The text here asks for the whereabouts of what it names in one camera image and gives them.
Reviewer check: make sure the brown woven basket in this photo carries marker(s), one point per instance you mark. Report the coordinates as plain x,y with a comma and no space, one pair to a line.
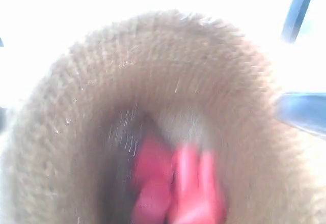
68,153

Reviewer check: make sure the red cylinder upright centre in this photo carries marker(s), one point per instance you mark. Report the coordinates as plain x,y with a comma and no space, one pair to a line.
152,177

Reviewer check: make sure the red cylinder right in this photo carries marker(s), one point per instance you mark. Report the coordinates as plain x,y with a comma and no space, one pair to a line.
198,196

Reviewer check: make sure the dark door frame post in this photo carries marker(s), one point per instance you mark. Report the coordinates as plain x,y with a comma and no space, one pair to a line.
294,19

